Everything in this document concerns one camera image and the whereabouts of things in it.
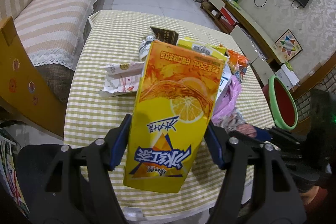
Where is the striped beige sofa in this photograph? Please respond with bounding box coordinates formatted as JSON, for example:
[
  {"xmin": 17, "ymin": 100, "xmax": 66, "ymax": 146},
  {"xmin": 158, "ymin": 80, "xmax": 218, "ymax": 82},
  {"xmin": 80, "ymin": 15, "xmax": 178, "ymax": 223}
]
[{"xmin": 1, "ymin": 0, "xmax": 99, "ymax": 103}]

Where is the long tv cabinet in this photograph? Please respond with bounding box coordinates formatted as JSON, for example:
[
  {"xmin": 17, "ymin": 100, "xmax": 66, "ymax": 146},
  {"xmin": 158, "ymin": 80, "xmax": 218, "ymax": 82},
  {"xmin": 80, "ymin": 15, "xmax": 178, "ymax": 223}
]
[{"xmin": 201, "ymin": 0, "xmax": 284, "ymax": 86}]

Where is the crumpled pink white paper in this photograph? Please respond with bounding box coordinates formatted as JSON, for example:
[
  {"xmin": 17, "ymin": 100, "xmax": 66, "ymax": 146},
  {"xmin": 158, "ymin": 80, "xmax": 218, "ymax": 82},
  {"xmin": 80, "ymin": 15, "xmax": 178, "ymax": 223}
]
[{"xmin": 220, "ymin": 108, "xmax": 257, "ymax": 138}]

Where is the chinese checkers board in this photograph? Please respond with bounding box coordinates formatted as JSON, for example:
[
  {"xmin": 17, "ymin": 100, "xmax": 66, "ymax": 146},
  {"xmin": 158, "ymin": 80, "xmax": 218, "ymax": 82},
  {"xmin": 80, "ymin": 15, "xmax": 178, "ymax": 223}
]
[{"xmin": 274, "ymin": 29, "xmax": 302, "ymax": 62}]

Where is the orange snack bag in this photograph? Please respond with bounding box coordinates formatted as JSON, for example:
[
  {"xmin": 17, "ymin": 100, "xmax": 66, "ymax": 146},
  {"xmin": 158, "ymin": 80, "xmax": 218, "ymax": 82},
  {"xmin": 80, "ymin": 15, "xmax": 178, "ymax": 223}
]
[{"xmin": 227, "ymin": 50, "xmax": 250, "ymax": 82}]

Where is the dark brown wrapper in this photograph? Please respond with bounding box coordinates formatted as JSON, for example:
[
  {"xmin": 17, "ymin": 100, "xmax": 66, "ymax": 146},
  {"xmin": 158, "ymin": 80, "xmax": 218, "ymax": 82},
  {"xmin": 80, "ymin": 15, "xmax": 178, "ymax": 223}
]
[{"xmin": 150, "ymin": 26, "xmax": 179, "ymax": 46}]

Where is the checkered yellow tablecloth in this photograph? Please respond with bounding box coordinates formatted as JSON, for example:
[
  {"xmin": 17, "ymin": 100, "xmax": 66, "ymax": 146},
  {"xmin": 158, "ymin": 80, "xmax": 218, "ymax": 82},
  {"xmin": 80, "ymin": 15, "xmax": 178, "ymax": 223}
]
[{"xmin": 63, "ymin": 9, "xmax": 276, "ymax": 222}]

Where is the pink plastic wrapper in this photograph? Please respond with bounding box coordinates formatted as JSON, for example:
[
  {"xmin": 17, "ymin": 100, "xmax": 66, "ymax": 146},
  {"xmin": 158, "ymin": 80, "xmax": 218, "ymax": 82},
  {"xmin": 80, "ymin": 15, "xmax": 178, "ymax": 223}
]
[{"xmin": 211, "ymin": 75, "xmax": 242, "ymax": 124}]

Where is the yellow cardboard box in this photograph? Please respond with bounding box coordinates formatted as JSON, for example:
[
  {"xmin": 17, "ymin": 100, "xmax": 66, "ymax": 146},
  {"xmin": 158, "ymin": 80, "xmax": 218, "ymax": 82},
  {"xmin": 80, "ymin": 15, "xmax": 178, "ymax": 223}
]
[{"xmin": 1, "ymin": 17, "xmax": 66, "ymax": 138}]

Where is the yellow flattened box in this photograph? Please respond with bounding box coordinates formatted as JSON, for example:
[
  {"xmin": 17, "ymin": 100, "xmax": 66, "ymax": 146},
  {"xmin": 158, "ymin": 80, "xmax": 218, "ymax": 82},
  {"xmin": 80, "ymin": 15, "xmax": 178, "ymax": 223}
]
[{"xmin": 176, "ymin": 37, "xmax": 228, "ymax": 62}]

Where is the green red trash bin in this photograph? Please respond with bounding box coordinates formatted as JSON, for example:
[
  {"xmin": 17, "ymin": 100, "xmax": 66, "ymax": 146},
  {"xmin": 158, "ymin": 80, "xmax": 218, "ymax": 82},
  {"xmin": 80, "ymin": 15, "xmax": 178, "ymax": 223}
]
[{"xmin": 262, "ymin": 75, "xmax": 298, "ymax": 131}]

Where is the flattened white pink carton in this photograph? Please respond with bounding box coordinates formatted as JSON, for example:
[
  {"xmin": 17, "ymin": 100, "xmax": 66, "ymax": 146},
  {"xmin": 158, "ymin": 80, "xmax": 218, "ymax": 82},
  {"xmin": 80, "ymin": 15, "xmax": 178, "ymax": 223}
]
[{"xmin": 99, "ymin": 61, "xmax": 145, "ymax": 98}]

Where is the red books stack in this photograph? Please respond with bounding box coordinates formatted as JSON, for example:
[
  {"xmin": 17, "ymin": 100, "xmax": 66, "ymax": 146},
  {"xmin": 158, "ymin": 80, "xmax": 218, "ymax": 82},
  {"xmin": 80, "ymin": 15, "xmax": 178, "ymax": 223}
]
[{"xmin": 220, "ymin": 7, "xmax": 240, "ymax": 27}]

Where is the yellow iced tea carton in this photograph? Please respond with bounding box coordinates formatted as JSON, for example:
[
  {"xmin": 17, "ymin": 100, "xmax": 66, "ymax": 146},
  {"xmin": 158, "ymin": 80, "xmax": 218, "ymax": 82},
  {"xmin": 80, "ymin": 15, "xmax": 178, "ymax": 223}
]
[{"xmin": 123, "ymin": 41, "xmax": 224, "ymax": 193}]

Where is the white milk carton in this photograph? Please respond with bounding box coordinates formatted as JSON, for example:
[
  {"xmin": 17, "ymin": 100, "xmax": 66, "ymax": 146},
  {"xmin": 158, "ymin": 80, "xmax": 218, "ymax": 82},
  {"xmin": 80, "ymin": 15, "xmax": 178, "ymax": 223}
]
[{"xmin": 216, "ymin": 64, "xmax": 232, "ymax": 102}]

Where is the white shoe box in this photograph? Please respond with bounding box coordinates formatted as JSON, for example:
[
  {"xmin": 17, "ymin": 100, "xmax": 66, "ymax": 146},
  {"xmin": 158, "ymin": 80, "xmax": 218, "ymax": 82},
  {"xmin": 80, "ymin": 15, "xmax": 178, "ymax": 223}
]
[{"xmin": 276, "ymin": 64, "xmax": 299, "ymax": 90}]

